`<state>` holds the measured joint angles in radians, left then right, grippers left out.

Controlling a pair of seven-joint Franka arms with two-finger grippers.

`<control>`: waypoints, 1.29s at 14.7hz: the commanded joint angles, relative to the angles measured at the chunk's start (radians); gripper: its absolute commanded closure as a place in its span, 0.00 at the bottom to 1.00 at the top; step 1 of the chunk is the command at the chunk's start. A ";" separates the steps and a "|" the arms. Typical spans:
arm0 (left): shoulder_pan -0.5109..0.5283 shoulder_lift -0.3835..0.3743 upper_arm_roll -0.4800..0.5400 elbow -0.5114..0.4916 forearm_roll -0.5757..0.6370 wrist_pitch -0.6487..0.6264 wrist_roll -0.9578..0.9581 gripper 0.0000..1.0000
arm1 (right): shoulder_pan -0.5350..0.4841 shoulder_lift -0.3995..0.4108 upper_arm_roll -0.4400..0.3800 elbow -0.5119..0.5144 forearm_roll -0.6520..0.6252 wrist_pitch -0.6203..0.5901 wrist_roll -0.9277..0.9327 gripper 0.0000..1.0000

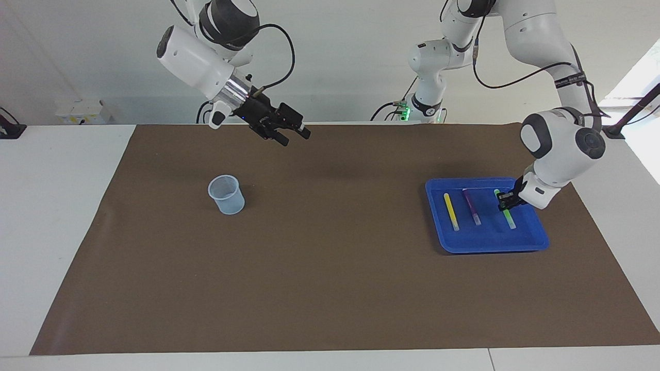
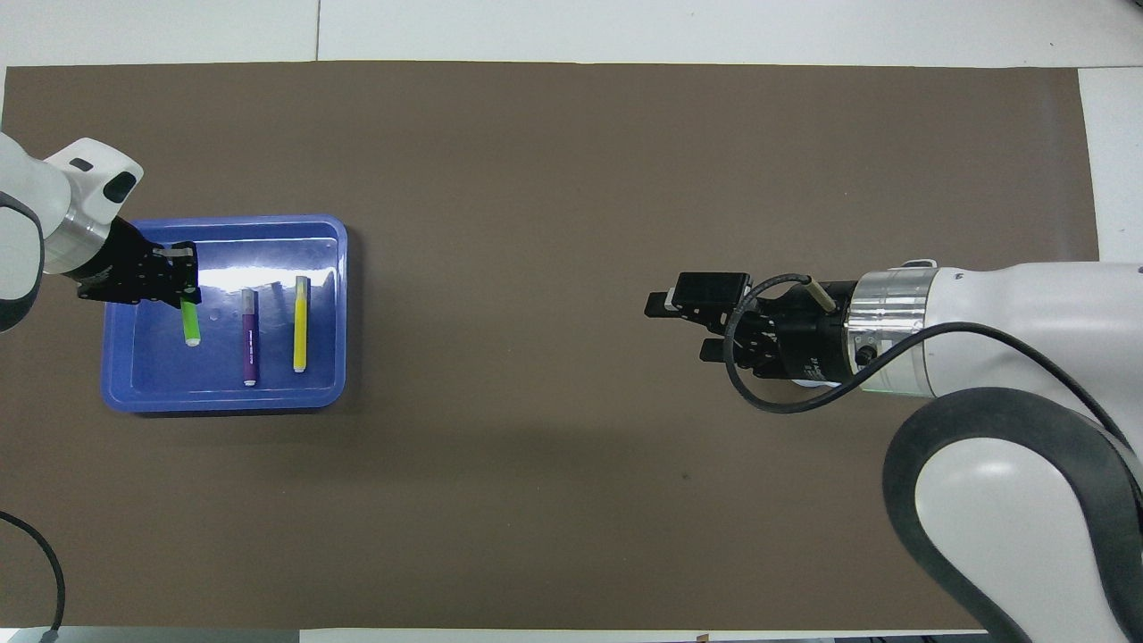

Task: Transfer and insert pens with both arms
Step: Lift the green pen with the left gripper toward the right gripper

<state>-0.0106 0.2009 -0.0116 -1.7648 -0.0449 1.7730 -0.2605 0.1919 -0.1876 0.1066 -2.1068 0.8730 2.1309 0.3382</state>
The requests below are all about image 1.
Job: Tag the blue plastic tray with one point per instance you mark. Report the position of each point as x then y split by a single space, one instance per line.
484 239

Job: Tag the white power strip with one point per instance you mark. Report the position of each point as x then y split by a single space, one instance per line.
80 112

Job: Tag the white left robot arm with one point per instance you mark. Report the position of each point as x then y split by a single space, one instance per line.
562 144

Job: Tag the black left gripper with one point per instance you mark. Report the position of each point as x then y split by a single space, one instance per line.
518 188

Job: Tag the black clamp with pole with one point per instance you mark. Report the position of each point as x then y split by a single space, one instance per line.
616 131

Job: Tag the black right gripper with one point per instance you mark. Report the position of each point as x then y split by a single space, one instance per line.
257 111

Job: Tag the green pen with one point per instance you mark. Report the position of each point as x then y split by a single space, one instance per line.
509 219

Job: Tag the purple pen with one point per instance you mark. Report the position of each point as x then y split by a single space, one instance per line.
471 205

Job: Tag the black table clamp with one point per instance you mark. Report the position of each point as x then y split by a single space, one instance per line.
13 130

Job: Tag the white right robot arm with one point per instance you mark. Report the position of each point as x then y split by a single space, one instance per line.
193 56

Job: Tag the translucent plastic cup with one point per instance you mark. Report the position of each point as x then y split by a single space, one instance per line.
227 198

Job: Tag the brown table mat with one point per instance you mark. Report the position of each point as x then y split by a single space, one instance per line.
330 268

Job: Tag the yellow pen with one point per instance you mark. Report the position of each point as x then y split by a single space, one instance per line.
451 211

